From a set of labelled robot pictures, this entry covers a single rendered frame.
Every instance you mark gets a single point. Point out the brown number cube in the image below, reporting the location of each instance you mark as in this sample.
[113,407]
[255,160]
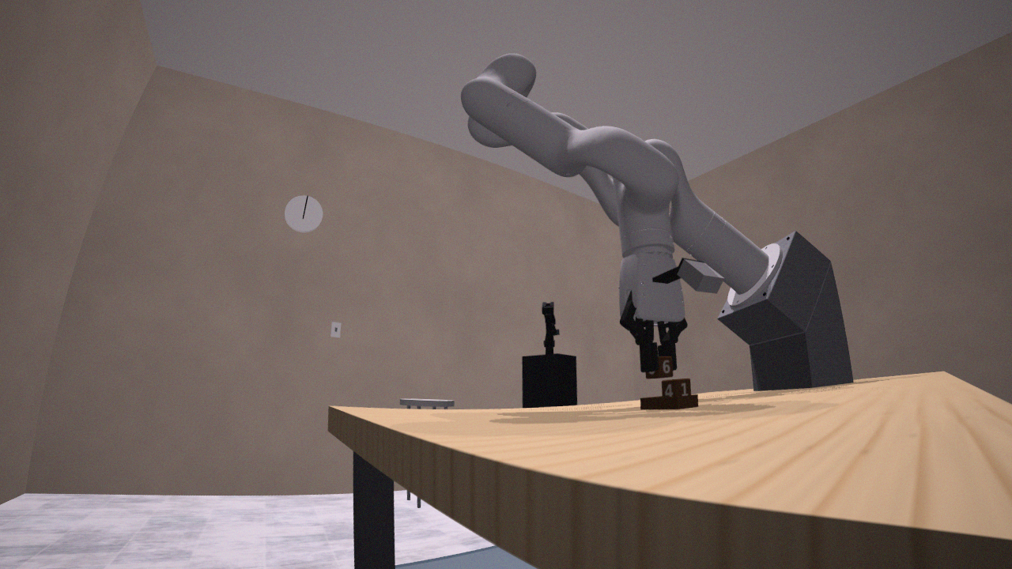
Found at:
[665,368]
[676,387]

